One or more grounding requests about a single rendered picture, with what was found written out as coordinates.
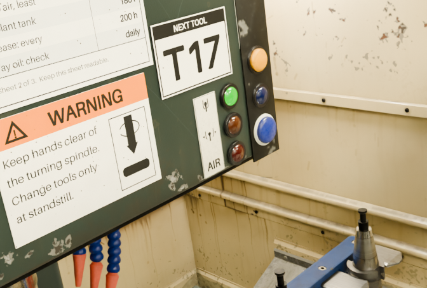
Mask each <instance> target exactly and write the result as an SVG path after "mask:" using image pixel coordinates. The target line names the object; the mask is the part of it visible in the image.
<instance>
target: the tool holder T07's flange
mask: <svg viewBox="0 0 427 288"><path fill-rule="evenodd" d="M378 260H379V266H378V267H377V268H376V269H373V270H369V271H363V270H358V269H356V268H355V267H354V266H353V264H352V261H350V260H348V261H347V270H348V274H349V275H352V276H354V277H357V278H361V279H364V280H367V281H369V287H371V286H375V285H378V284H379V282H378V280H379V279H383V280H384V279H385V272H384V271H385V265H384V261H383V260H382V259H381V258H380V257H378Z"/></svg>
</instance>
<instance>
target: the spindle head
mask: <svg viewBox="0 0 427 288"><path fill-rule="evenodd" d="M143 2H144V9H145V14H146V22H147V29H148V33H149V40H150V45H151V53H152V60H153V65H150V66H147V67H143V68H141V69H137V70H135V71H132V72H128V73H125V74H122V75H119V76H116V77H113V78H109V79H106V80H103V81H100V82H98V83H94V84H91V85H88V86H84V87H82V88H78V89H75V90H72V91H69V92H66V93H62V94H60V95H56V96H54V97H50V98H48V99H44V100H40V101H38V102H35V103H32V104H28V105H26V106H22V107H19V108H16V109H13V110H10V111H6V112H4V113H1V114H0V119H3V118H6V117H9V116H12V115H14V114H18V113H22V112H24V111H28V110H30V109H34V108H36V107H39V106H43V105H45V104H49V103H51V102H54V101H58V100H61V99H64V98H67V97H70V96H73V95H76V94H79V93H82V92H85V91H88V90H91V89H94V88H98V87H100V86H104V85H107V84H109V83H113V82H115V81H119V80H121V79H125V78H129V77H131V76H134V75H137V74H140V73H144V77H145V81H146V88H147V95H148V99H149V107H150V111H151V118H152V125H153V130H154V136H155V141H156V148H157V152H158V160H159V167H160V171H161V179H159V180H157V181H155V182H153V183H151V184H149V185H147V186H145V187H143V188H140V189H138V190H136V191H134V192H133V193H130V194H129V195H126V196H124V197H122V198H120V199H118V200H116V201H114V202H112V203H110V204H108V205H106V206H104V207H102V208H100V209H97V210H95V211H93V212H91V213H89V214H87V215H85V216H83V217H81V218H79V219H76V220H75V221H73V222H71V223H69V224H66V225H65V226H63V227H61V228H59V229H56V230H54V231H52V232H50V233H48V234H46V235H44V236H42V237H40V238H38V239H35V240H33V241H31V242H29V243H27V244H25V245H23V246H21V247H19V248H17V249H16V248H15V244H14V241H13V237H12V234H11V230H10V225H9V222H8V218H7V215H6V210H5V207H4V203H3V198H2V195H1V191H0V288H8V287H10V286H12V285H13V284H15V283H17V282H19V281H21V280H23V279H25V278H27V277H29V276H31V275H33V274H35V273H37V272H38V271H40V270H42V269H44V268H46V267H48V266H50V265H51V264H53V263H56V262H57V261H59V260H61V259H63V258H65V257H67V256H69V255H71V254H73V253H75V252H76V251H78V250H80V249H82V248H84V247H86V246H88V245H90V244H91V243H93V242H96V241H97V240H100V239H101V238H103V237H105V236H107V235H109V234H111V233H113V232H115V231H116V230H118V229H120V228H122V227H124V226H126V225H127V224H130V223H132V222H134V221H136V220H137V219H140V218H141V217H143V216H145V215H147V214H149V213H151V212H153V211H154V210H156V209H158V208H160V207H162V206H164V205H166V204H168V203H170V202H172V201H174V200H176V199H178V198H179V197H181V196H183V195H185V194H187V193H189V192H191V191H192V190H194V189H196V188H198V187H200V186H202V185H204V184H206V183H208V182H210V181H212V180H214V179H216V178H217V177H219V176H221V175H223V174H225V173H227V172H229V171H230V170H232V169H234V168H236V167H239V166H240V165H242V164H244V163H246V162H248V161H250V160H252V159H253V157H252V147H251V140H250V130H249V124H248V113H247V103H246V97H245V87H244V80H243V70H242V64H241V53H240V45H239V39H238V29H237V23H236V12H235V7H234V0H143ZM222 6H224V8H225V14H226V24H227V34H228V40H229V49H230V56H231V65H232V71H233V73H232V74H230V75H227V76H224V77H222V78H219V79H216V80H214V81H211V82H209V83H206V84H204V85H201V86H197V87H196V88H192V89H190V90H187V91H185V92H182V93H179V94H177V95H174V96H171V97H169V98H166V99H163V100H161V95H160V90H159V83H158V76H157V72H156V64H155V59H154V52H153V44H152V40H151V33H150V28H149V26H150V25H154V24H159V23H162V22H166V21H169V20H173V19H176V18H181V17H185V16H188V15H193V14H195V13H200V12H203V11H207V10H212V9H214V8H219V7H222ZM228 83H233V84H235V85H236V86H237V87H238V90H239V99H238V103H237V105H235V106H234V107H233V108H232V109H226V108H224V107H223V106H222V104H221V102H220V92H221V90H222V88H223V87H224V85H226V84H228ZM213 91H215V99H216V104H217V114H218V119H219V128H220V137H221V143H222V152H223V157H224V166H225V169H224V170H221V171H220V172H218V173H216V174H214V175H212V176H210V177H208V178H206V179H204V175H203V166H202V161H201V153H200V145H199V140H198V131H197V126H196V118H195V113H194V105H193V99H195V98H197V97H200V96H202V95H205V94H208V93H210V92H213ZM230 113H238V114H239V115H240V116H241V118H242V121H243V126H242V129H241V132H240V133H239V135H238V136H236V137H233V138H232V137H228V136H227V135H226V134H225V131H224V121H225V119H226V117H227V116H228V114H230ZM234 141H242V142H243V143H244V145H245V148H246V155H245V158H244V160H243V161H242V162H241V163H240V164H239V165H232V164H230V162H229V160H228V158H227V152H228V149H229V147H230V145H231V144H232V143H233V142H234Z"/></svg>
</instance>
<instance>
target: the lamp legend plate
mask: <svg viewBox="0 0 427 288"><path fill-rule="evenodd" d="M193 105H194V113H195V118H196V126H197V131H198V140H199V145H200V153H201V161H202V166H203V175H204V179H206V178H208V177H210V176H212V175H214V174H216V173H218V172H220V171H221V170H224V169H225V166H224V157H223V152H222V143H221V137H220V128H219V119H218V114H217V104H216V99H215V91H213V92H210V93H208V94H205V95H202V96H200V97H197V98H195V99H193Z"/></svg>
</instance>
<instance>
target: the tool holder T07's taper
mask: <svg viewBox="0 0 427 288"><path fill-rule="evenodd" d="M352 264H353V266H354V267H355V268H356V269H358V270H363V271H369V270H373V269H376V268H377V267H378V266H379V260H378V256H377V251H376V246H375V243H374V237H373V234H372V228H371V227H370V226H369V229H368V230H367V231H360V230H359V229H358V226H357V227H356V231H355V243H354V249H353V261H352Z"/></svg>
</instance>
